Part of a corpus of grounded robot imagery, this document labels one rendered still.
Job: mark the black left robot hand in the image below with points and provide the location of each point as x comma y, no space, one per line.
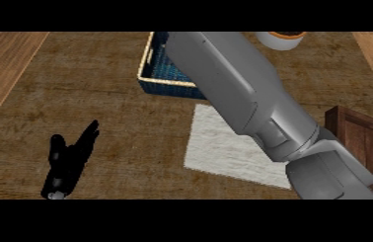
67,160

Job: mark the brown wooden cabinet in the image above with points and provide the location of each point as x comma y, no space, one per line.
350,130

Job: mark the blue wicker basket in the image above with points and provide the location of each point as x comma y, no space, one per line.
159,71

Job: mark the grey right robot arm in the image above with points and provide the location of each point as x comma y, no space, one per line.
252,97

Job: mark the white placemat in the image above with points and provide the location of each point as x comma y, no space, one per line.
222,150

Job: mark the white pot with orange rim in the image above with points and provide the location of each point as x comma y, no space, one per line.
281,40

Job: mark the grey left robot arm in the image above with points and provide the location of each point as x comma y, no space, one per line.
56,195

